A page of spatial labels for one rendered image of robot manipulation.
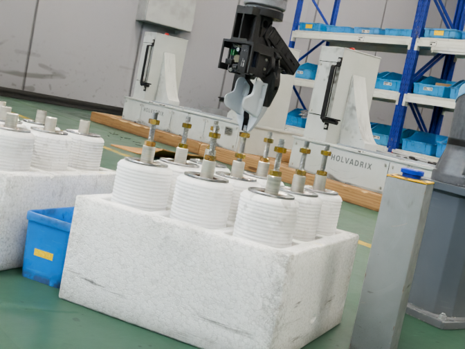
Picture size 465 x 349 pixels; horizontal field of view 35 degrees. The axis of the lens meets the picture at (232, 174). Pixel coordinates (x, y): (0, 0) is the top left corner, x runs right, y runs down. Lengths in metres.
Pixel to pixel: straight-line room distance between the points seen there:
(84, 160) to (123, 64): 6.69
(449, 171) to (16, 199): 0.90
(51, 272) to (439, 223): 0.83
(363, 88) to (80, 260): 3.20
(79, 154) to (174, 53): 4.45
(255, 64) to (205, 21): 7.52
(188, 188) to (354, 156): 2.79
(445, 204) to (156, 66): 4.48
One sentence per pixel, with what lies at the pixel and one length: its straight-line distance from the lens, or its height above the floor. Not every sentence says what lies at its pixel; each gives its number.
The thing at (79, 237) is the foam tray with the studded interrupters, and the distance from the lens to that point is 1.28.
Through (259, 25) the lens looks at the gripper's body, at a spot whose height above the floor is 0.52.
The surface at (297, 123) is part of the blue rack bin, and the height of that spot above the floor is 0.29.
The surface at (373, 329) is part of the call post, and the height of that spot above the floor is 0.05.
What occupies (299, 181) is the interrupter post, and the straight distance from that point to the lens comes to 1.28.
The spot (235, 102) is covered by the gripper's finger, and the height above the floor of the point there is 0.38.
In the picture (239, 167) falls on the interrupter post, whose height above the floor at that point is 0.27.
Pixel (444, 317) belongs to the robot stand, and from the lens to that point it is 1.68.
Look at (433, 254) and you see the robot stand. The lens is 1.69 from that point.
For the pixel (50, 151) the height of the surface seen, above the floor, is 0.22.
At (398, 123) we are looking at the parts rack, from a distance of 7.29.
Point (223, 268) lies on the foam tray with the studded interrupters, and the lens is 1.14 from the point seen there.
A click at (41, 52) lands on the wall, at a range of 7.91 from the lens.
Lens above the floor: 0.38
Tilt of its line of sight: 5 degrees down
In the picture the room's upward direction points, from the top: 11 degrees clockwise
